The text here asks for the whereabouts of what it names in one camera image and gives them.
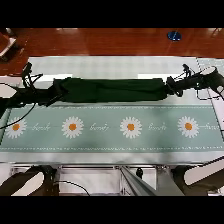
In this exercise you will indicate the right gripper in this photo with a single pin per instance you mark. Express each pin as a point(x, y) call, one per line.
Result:
point(172, 86)

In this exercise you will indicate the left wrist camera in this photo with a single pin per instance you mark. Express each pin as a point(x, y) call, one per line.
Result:
point(28, 75)

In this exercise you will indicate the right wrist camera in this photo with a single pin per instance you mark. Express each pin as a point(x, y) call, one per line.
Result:
point(186, 70)

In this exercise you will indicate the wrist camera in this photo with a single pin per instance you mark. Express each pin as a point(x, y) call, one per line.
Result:
point(28, 75)
point(186, 70)

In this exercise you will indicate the blue round disc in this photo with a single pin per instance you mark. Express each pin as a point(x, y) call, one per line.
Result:
point(174, 35)

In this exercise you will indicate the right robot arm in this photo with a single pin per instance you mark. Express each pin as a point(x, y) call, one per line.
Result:
point(201, 81)

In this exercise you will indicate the dark green garment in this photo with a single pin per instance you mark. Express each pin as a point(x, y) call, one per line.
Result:
point(110, 90)

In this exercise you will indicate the silver frame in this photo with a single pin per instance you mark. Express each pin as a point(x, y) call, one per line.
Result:
point(133, 181)

